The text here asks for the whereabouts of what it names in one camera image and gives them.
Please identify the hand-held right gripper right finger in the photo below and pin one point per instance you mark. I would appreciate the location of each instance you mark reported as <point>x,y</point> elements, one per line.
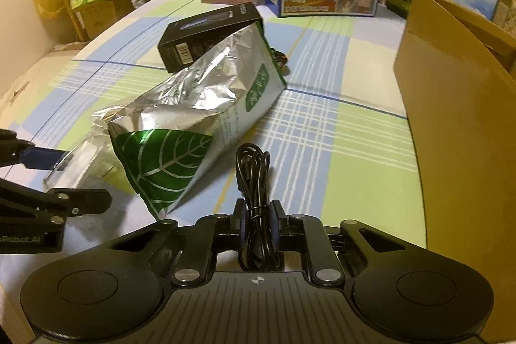
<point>276,221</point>

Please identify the small black round object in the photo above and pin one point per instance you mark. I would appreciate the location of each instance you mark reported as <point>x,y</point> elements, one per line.
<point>279,60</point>

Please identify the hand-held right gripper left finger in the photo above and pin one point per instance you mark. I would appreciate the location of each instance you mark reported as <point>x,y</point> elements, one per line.
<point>240,221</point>

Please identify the brown cardboard box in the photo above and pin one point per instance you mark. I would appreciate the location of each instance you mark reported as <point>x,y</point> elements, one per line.
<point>451,118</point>

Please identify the clear plastic package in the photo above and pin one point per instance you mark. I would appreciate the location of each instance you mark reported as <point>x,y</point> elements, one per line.
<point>86,162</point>

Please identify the silver green leaf foil bag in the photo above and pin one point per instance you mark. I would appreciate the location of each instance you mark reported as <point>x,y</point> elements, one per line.
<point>193,94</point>

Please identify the black product box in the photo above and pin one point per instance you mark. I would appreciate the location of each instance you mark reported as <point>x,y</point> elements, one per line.
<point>201,33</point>

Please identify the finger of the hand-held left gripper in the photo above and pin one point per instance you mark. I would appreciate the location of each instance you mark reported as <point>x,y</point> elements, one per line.
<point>38,158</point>
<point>76,203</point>

